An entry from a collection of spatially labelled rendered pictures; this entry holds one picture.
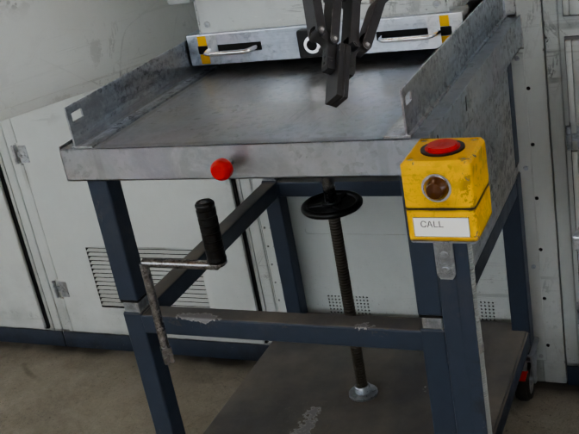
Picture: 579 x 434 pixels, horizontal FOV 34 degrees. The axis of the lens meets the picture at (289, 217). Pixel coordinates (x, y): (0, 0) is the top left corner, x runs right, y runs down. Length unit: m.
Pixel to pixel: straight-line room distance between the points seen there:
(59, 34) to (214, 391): 0.98
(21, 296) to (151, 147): 1.38
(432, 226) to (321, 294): 1.24
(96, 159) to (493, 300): 1.02
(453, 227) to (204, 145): 0.49
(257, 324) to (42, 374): 1.25
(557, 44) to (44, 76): 1.01
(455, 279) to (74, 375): 1.68
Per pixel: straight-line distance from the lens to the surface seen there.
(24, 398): 2.62
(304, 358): 2.11
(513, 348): 2.05
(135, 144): 1.49
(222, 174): 1.36
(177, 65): 1.81
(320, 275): 2.26
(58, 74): 1.95
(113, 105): 1.63
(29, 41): 1.92
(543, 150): 1.99
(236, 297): 2.38
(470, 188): 1.03
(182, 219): 2.34
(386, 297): 2.23
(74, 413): 2.48
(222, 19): 1.81
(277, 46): 1.76
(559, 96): 1.95
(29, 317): 2.81
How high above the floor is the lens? 1.26
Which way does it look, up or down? 22 degrees down
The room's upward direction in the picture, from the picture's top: 11 degrees counter-clockwise
